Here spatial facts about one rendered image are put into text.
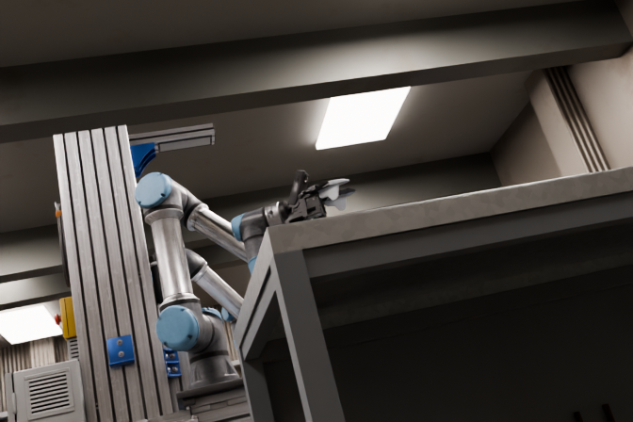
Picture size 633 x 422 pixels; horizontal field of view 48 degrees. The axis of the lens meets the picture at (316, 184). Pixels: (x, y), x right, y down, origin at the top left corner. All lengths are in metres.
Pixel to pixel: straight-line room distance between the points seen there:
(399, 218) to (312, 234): 0.13
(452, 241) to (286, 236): 0.24
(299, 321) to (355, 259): 0.12
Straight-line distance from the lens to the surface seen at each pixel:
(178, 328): 2.01
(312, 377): 0.92
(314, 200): 1.98
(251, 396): 1.47
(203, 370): 2.11
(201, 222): 2.23
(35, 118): 4.27
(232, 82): 4.31
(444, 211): 1.04
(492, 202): 1.07
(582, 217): 1.14
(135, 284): 2.38
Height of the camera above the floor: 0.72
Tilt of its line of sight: 22 degrees up
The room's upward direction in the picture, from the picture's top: 15 degrees counter-clockwise
